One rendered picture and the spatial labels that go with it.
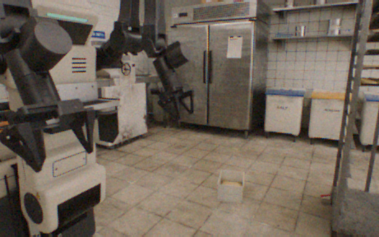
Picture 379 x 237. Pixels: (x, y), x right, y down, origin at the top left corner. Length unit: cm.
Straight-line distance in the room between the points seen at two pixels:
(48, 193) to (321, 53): 416
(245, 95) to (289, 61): 114
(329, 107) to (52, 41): 364
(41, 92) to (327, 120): 367
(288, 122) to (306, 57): 116
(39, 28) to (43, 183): 54
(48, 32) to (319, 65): 422
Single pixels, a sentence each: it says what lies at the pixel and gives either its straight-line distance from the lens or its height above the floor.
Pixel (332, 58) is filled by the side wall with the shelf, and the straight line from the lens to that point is 445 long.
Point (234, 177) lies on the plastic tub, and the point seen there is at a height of 10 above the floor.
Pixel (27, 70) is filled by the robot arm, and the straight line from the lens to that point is 49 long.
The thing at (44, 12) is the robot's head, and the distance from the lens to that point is 76.
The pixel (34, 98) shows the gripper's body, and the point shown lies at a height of 110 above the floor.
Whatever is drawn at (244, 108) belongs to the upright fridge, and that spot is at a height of 50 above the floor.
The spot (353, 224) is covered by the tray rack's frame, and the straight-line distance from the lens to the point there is 201.
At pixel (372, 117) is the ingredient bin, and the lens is 389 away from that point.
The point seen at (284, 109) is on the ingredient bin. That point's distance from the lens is 389.
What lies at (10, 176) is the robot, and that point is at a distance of 111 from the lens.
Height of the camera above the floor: 116
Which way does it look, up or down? 13 degrees down
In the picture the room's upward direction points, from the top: straight up
